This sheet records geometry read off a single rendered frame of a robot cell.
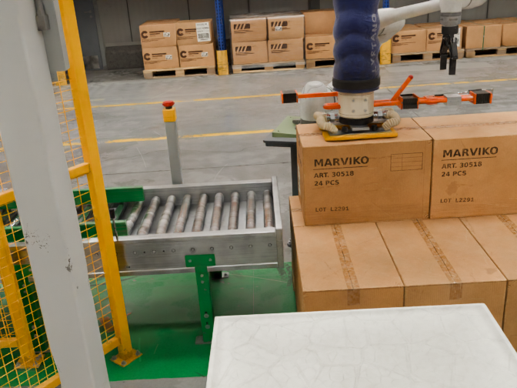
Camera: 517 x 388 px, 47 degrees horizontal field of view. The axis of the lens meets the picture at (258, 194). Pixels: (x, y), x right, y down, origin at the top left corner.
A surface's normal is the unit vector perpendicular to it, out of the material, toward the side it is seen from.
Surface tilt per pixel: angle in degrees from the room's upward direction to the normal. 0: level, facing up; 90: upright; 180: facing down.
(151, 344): 0
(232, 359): 0
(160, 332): 0
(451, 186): 90
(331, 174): 90
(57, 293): 90
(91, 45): 90
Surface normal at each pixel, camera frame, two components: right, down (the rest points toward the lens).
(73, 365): -0.02, 0.43
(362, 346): -0.06, -0.93
